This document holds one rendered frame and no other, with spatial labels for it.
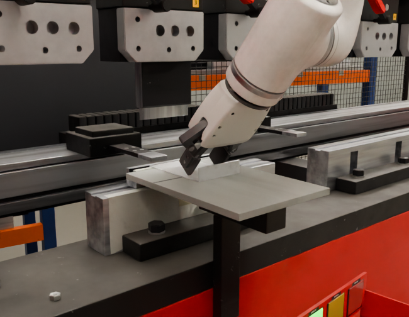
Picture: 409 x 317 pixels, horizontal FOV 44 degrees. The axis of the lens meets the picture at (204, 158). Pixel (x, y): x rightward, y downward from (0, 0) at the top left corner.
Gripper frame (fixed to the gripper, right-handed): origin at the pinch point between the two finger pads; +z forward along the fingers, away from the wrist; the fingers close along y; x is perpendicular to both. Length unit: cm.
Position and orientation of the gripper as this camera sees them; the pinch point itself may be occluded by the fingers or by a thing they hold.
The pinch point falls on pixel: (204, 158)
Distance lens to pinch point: 79.9
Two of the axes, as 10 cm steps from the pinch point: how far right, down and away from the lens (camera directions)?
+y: -7.7, 1.4, -6.2
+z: -4.2, 6.3, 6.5
